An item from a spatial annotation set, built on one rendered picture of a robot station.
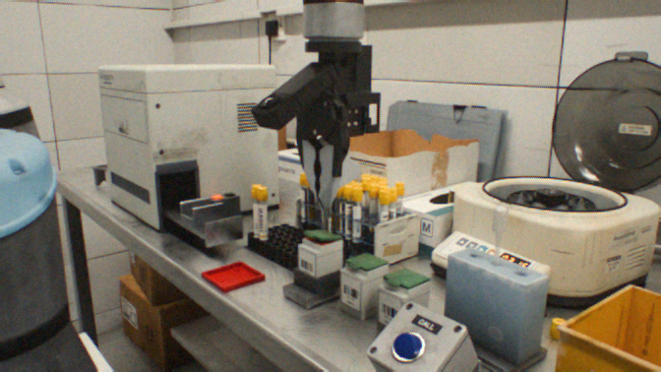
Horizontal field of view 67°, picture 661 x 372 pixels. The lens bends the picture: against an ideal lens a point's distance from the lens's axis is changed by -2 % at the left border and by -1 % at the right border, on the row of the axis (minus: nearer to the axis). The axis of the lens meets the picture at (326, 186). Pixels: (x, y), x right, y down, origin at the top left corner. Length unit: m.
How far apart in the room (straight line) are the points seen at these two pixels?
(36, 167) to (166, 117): 0.56
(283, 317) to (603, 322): 0.35
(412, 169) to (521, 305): 0.44
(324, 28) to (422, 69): 0.66
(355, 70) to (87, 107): 1.72
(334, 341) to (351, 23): 0.37
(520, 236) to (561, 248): 0.05
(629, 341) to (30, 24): 2.08
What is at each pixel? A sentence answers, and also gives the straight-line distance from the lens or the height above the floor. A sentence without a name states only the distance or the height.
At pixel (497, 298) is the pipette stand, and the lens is 0.56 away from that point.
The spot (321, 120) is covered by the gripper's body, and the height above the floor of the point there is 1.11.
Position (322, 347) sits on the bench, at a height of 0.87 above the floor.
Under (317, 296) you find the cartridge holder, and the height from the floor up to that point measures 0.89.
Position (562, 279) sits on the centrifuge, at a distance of 0.71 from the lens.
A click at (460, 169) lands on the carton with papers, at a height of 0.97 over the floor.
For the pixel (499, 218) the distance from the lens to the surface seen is 0.55.
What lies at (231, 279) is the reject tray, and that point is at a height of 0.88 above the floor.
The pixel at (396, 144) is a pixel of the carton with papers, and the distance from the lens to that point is 1.22.
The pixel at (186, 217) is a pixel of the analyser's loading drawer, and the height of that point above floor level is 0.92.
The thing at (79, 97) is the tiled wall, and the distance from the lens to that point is 2.26.
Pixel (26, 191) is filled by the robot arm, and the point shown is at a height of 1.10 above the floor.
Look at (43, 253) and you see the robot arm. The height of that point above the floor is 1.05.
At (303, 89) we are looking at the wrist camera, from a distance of 0.60.
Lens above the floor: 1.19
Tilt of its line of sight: 14 degrees down
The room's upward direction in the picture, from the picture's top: straight up
